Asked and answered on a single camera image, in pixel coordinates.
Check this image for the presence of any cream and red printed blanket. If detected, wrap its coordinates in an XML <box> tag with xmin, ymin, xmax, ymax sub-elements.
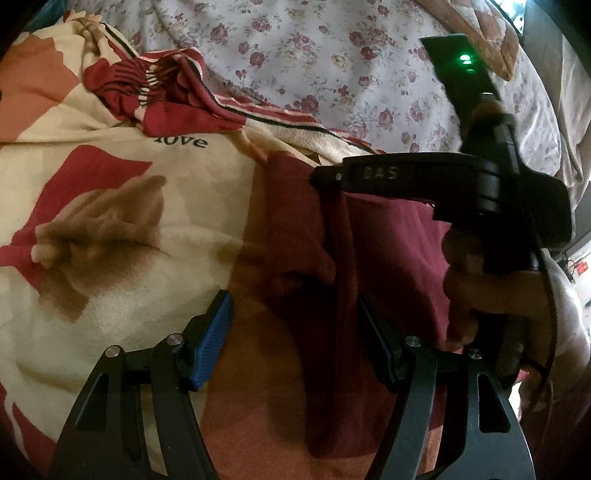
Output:
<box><xmin>0</xmin><ymin>9</ymin><xmax>386</xmax><ymax>480</ymax></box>

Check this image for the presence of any brown cloth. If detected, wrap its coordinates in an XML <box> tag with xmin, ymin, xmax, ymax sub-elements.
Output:
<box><xmin>427</xmin><ymin>0</ymin><xmax>525</xmax><ymax>81</ymax></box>

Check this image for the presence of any floral white quilt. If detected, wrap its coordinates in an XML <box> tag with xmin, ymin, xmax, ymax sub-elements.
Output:
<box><xmin>92</xmin><ymin>0</ymin><xmax>571</xmax><ymax>185</ymax></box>

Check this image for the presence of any maroon t-shirt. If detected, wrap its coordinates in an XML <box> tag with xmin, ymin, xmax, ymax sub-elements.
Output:
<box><xmin>203</xmin><ymin>152</ymin><xmax>525</xmax><ymax>480</ymax></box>

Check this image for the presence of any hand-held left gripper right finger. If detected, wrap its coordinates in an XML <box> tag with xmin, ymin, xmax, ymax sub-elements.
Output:
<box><xmin>358</xmin><ymin>293</ymin><xmax>536</xmax><ymax>480</ymax></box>

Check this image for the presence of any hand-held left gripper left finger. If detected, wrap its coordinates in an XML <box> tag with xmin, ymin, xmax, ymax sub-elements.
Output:
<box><xmin>48</xmin><ymin>290</ymin><xmax>234</xmax><ymax>480</ymax></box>

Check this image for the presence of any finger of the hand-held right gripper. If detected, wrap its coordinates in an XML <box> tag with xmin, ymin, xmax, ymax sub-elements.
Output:
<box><xmin>310</xmin><ymin>154</ymin><xmax>481</xmax><ymax>203</ymax></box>

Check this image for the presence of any person's right hand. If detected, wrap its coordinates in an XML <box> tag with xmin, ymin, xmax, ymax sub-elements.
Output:
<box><xmin>441</xmin><ymin>230</ymin><xmax>554</xmax><ymax>366</ymax></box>

